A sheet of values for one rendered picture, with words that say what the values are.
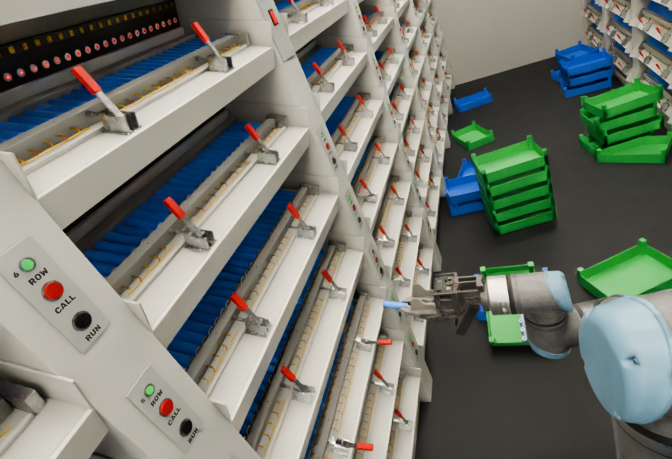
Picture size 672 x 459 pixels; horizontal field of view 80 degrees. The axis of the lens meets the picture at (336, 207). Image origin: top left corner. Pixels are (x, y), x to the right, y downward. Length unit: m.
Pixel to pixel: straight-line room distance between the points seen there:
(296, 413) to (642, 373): 0.58
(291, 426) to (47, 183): 0.58
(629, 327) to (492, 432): 1.13
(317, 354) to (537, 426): 0.88
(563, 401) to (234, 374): 1.18
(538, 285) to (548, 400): 0.71
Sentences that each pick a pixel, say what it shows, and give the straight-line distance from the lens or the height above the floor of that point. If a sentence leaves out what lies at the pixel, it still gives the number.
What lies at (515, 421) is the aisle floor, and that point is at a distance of 1.60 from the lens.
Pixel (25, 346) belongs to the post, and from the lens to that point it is 0.47.
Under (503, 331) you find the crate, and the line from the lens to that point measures 1.77.
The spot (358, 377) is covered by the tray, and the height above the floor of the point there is 0.55.
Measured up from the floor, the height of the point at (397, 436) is 0.17.
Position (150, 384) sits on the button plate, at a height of 1.09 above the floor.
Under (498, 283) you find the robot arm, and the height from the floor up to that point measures 0.70.
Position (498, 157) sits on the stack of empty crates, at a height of 0.33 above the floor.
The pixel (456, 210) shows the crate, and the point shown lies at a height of 0.04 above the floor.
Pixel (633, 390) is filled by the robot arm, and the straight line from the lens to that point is 0.50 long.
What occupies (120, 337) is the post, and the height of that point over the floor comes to 1.15.
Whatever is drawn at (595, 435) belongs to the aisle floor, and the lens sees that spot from 1.58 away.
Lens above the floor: 1.38
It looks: 27 degrees down
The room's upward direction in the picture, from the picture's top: 24 degrees counter-clockwise
